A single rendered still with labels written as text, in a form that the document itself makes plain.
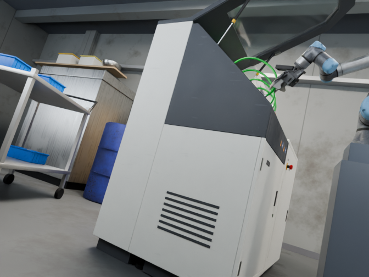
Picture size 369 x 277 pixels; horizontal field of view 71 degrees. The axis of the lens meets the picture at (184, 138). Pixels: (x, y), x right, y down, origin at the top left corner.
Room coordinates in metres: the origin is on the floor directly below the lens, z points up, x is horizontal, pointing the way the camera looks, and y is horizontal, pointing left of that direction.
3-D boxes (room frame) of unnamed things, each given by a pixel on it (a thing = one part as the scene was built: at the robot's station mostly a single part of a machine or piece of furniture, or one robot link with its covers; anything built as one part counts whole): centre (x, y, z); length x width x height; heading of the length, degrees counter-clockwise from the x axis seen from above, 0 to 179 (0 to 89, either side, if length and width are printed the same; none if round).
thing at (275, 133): (1.47, -0.52, 0.87); 0.62 x 0.04 x 0.16; 149
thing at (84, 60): (4.97, 2.20, 2.29); 0.39 x 0.33 x 0.22; 65
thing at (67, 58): (5.22, 2.75, 2.30); 0.43 x 0.36 x 0.24; 65
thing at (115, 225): (2.13, -0.10, 0.75); 1.40 x 0.28 x 1.50; 149
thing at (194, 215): (1.61, -0.29, 0.39); 0.70 x 0.58 x 0.79; 149
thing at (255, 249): (1.46, -0.53, 0.44); 0.65 x 0.02 x 0.68; 149
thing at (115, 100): (4.39, 1.78, 0.89); 1.38 x 1.06 x 1.78; 65
